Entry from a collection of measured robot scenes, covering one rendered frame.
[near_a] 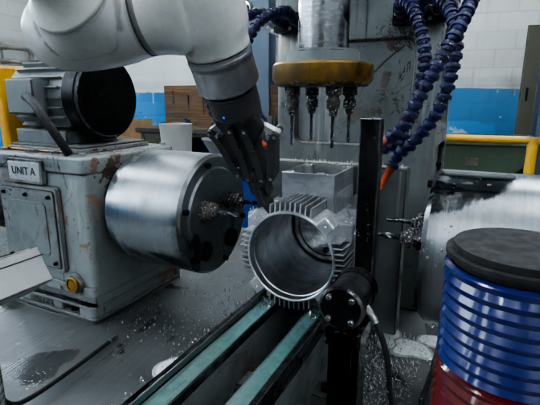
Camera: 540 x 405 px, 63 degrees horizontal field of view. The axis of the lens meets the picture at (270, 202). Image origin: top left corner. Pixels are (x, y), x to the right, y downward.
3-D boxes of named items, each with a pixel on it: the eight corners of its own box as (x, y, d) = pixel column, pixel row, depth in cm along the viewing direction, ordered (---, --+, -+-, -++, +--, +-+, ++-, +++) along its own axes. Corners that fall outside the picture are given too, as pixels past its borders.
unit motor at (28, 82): (64, 214, 127) (47, 62, 118) (153, 229, 113) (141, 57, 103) (-27, 239, 105) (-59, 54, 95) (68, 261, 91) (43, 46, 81)
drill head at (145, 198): (141, 233, 119) (135, 141, 113) (261, 255, 103) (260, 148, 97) (63, 264, 97) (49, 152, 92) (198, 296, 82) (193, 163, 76)
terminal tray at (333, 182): (304, 197, 92) (304, 162, 90) (353, 202, 87) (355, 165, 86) (280, 210, 81) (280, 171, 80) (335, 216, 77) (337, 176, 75)
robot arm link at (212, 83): (206, 37, 64) (218, 75, 68) (173, 66, 59) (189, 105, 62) (261, 33, 60) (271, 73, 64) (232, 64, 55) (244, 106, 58)
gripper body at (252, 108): (266, 74, 64) (280, 128, 70) (217, 75, 67) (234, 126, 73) (244, 101, 59) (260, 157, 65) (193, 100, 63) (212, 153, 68)
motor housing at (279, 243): (284, 262, 97) (285, 177, 93) (370, 277, 89) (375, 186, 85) (240, 298, 80) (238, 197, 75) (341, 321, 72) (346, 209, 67)
